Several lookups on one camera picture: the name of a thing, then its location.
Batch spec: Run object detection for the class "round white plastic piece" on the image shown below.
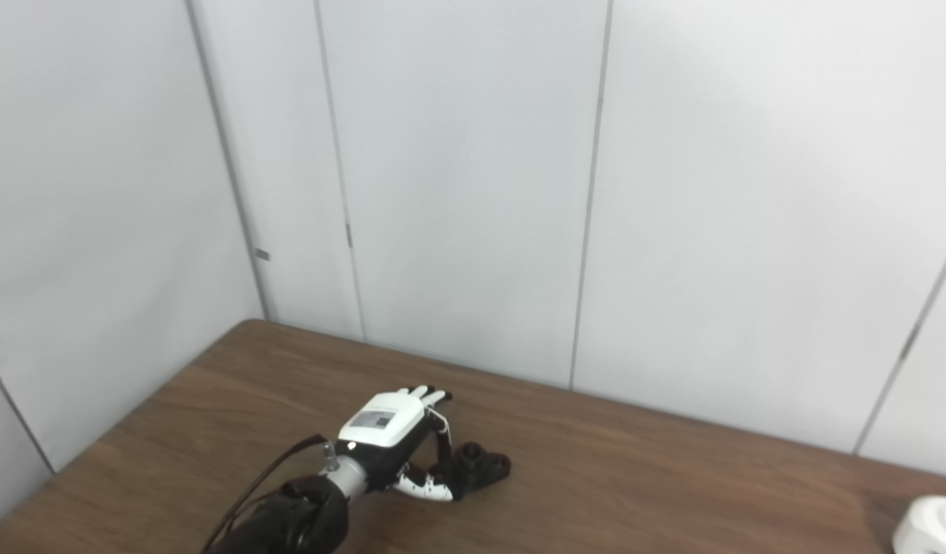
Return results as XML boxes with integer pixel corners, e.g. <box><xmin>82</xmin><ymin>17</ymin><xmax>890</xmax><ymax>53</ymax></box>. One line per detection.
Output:
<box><xmin>893</xmin><ymin>496</ymin><xmax>946</xmax><ymax>554</ymax></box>

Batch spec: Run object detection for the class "black plastic holder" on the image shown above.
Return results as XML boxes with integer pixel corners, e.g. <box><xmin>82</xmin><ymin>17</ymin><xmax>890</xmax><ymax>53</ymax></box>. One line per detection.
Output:
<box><xmin>430</xmin><ymin>442</ymin><xmax>512</xmax><ymax>497</ymax></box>

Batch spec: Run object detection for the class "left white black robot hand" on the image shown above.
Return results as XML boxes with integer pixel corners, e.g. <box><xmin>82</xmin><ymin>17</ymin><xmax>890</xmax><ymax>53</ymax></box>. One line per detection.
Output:
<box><xmin>336</xmin><ymin>385</ymin><xmax>466</xmax><ymax>502</ymax></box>

